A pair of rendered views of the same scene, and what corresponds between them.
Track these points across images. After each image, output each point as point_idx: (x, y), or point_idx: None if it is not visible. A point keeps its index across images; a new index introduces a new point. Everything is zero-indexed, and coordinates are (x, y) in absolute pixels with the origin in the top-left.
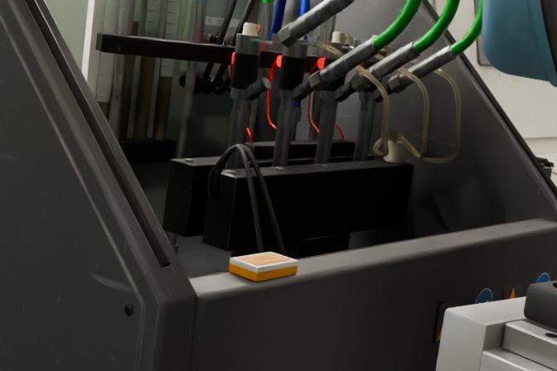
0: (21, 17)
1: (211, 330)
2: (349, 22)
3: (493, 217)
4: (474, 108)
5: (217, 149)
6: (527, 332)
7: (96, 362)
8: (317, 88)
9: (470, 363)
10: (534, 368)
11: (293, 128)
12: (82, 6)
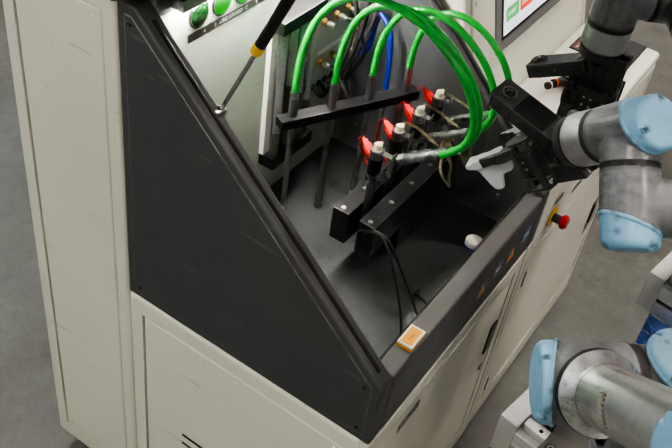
0: (299, 262)
1: (395, 382)
2: (418, 55)
3: None
4: (495, 127)
5: None
6: (532, 429)
7: (346, 396)
8: None
9: (510, 434)
10: (534, 445)
11: (381, 114)
12: (260, 89)
